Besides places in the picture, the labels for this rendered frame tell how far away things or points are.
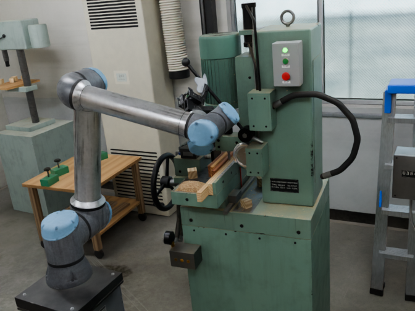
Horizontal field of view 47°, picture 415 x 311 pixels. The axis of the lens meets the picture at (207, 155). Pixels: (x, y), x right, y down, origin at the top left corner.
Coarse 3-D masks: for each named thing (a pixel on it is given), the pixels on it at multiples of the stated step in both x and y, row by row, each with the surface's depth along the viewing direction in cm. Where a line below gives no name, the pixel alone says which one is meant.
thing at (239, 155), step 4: (240, 144) 197; (244, 144) 196; (248, 144) 196; (236, 148) 198; (240, 148) 198; (244, 148) 197; (236, 152) 199; (240, 152) 199; (244, 152) 198; (236, 156) 200; (240, 156) 199; (244, 156) 198; (236, 160) 200; (240, 160) 200; (244, 160) 199; (240, 164) 200; (244, 164) 200; (244, 168) 201
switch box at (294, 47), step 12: (276, 48) 174; (288, 48) 172; (300, 48) 173; (276, 60) 176; (300, 60) 174; (276, 72) 177; (288, 72) 176; (300, 72) 175; (276, 84) 179; (288, 84) 177; (300, 84) 176
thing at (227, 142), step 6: (234, 132) 215; (222, 138) 211; (228, 138) 210; (234, 138) 209; (216, 144) 213; (222, 144) 212; (228, 144) 211; (216, 150) 214; (222, 150) 213; (228, 150) 212
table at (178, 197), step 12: (204, 168) 222; (180, 180) 223; (192, 180) 210; (204, 180) 209; (180, 192) 200; (228, 192) 206; (180, 204) 202; (192, 204) 199; (204, 204) 197; (216, 204) 195
